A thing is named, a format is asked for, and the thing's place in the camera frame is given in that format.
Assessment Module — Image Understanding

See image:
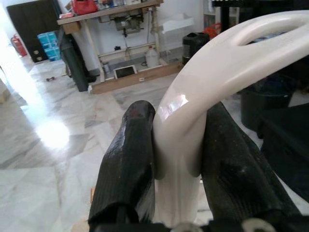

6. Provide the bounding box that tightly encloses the orange plastic bag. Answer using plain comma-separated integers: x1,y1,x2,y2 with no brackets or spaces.
204,23,222,34

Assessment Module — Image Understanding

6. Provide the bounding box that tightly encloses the black cylindrical container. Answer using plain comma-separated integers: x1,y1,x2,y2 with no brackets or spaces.
181,31,210,66

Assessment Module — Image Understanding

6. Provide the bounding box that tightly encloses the wooden workbench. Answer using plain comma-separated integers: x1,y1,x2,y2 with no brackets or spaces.
57,0,184,95

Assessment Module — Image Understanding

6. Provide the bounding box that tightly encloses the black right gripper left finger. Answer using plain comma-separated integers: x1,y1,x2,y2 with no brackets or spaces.
88,100,156,224

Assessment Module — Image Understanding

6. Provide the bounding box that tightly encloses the dark green rolled bag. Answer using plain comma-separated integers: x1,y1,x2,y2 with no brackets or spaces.
57,30,97,92

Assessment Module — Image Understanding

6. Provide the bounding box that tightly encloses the grey machine under workbench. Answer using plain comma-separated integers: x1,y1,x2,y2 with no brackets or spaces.
110,12,143,32

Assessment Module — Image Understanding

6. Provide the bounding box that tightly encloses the white plastic jug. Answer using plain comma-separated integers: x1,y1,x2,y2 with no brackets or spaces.
144,45,160,68

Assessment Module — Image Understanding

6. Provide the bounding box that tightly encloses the red fire extinguisher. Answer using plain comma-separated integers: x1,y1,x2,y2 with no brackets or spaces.
11,33,28,58

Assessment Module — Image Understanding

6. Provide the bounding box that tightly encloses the blue bottled water pack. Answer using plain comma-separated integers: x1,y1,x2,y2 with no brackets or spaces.
37,31,61,62

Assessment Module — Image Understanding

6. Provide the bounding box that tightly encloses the black bucket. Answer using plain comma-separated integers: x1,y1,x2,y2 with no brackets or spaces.
240,72,297,132

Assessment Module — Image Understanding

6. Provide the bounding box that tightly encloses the cream dustpan with wooden handle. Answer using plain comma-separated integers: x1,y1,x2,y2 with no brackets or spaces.
152,10,309,229

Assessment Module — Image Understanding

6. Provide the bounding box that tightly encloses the white framed tablet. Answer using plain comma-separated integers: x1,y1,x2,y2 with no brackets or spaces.
113,65,139,79

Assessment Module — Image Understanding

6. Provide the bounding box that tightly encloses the black cabinet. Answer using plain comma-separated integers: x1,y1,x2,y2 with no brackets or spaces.
6,0,64,64

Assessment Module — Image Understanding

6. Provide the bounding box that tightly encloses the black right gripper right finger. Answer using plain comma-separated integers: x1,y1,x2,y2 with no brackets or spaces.
199,101,301,220

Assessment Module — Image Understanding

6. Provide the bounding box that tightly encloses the red bag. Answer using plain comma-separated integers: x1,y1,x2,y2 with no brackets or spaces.
72,0,99,15

